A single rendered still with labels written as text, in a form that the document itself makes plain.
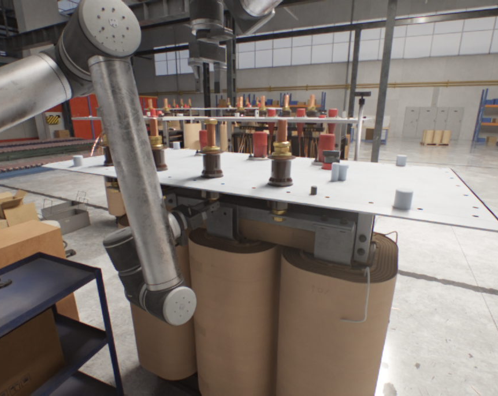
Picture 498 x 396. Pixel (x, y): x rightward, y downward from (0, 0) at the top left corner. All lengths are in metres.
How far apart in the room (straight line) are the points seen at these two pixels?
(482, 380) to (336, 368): 1.45
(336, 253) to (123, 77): 0.80
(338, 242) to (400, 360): 1.54
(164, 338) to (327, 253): 1.01
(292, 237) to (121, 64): 0.80
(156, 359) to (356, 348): 1.08
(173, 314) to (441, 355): 2.07
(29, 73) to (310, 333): 1.17
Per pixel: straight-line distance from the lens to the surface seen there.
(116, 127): 0.79
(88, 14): 0.82
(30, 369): 1.57
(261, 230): 1.17
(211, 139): 1.04
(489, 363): 2.68
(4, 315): 1.44
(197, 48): 1.01
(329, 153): 1.24
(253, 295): 1.21
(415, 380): 2.33
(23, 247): 2.01
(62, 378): 1.60
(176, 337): 1.66
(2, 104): 0.94
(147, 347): 1.81
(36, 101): 0.97
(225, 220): 1.12
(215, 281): 1.23
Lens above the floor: 1.59
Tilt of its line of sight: 17 degrees down
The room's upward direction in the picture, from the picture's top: straight up
